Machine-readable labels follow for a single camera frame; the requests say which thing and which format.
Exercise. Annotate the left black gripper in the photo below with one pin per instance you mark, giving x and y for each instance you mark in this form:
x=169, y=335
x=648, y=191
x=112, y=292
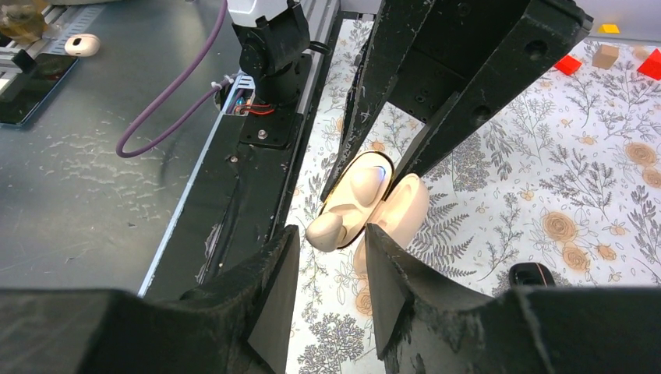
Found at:
x=452, y=65

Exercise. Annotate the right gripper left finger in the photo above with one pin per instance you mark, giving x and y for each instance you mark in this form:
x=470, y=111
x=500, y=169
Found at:
x=238, y=322

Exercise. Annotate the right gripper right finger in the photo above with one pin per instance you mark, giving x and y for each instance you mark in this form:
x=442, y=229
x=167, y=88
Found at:
x=425, y=322

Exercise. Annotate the black earbud charging case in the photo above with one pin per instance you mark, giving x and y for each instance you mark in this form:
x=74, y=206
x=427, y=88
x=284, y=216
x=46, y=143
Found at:
x=533, y=274

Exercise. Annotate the pink earbud charging case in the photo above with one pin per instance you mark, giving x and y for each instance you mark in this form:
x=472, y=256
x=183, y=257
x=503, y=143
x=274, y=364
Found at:
x=399, y=209

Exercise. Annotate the small pink earbud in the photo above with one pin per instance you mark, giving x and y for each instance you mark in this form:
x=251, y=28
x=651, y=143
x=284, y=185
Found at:
x=326, y=232
x=365, y=183

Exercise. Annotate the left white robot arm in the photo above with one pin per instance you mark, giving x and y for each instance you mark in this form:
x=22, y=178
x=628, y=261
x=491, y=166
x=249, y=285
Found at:
x=273, y=36

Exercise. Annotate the pink case on bench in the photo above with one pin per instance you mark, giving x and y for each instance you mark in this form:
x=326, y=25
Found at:
x=82, y=45

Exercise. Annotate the red block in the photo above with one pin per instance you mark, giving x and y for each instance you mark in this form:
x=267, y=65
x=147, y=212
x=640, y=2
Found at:
x=568, y=65

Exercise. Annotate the beige wooden block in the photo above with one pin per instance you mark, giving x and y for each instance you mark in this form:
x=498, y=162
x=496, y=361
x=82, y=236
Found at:
x=605, y=56

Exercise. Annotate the floral patterned mat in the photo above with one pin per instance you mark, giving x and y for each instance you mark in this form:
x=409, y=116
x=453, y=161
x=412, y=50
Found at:
x=567, y=175

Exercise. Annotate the black smartphone on bench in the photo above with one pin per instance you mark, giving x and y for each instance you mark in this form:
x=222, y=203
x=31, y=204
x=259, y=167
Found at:
x=24, y=95

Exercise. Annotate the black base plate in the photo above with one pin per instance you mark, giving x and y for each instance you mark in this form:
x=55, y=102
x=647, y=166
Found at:
x=239, y=193

